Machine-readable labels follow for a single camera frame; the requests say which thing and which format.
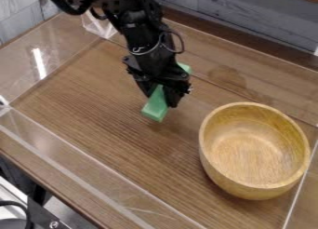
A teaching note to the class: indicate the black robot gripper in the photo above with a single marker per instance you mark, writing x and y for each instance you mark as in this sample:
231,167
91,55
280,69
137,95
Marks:
151,64

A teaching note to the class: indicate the green rectangular block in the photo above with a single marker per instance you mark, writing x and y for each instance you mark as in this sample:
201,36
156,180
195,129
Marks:
155,109

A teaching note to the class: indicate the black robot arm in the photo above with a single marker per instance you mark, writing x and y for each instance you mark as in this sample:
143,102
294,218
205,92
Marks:
152,42

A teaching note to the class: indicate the brown wooden bowl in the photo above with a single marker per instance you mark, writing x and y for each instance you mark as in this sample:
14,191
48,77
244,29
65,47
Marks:
254,150

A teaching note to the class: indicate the clear acrylic corner bracket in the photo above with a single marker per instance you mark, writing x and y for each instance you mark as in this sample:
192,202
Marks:
97,27

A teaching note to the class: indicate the clear acrylic tray wall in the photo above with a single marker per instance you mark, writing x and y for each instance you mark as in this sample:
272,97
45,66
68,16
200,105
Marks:
100,158

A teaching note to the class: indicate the black metal table bracket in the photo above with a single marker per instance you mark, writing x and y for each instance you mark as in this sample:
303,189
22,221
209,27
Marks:
41,218

